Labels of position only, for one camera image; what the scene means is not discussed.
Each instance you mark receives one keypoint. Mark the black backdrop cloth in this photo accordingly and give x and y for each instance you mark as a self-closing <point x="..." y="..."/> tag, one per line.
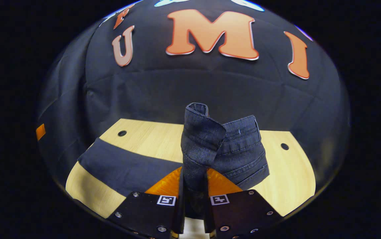
<point x="177" y="89"/>

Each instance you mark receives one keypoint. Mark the dark denim jeans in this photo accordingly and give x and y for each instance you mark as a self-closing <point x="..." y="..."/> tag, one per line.
<point x="203" y="139"/>

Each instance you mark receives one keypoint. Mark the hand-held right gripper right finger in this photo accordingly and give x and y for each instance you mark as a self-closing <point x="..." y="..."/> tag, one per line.
<point x="208" y="215"/>

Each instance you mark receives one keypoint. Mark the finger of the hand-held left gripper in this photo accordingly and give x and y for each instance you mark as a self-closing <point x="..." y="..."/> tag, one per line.
<point x="40" y="132"/>

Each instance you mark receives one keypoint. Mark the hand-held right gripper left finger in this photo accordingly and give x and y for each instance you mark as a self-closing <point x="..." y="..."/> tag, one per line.
<point x="179" y="215"/>

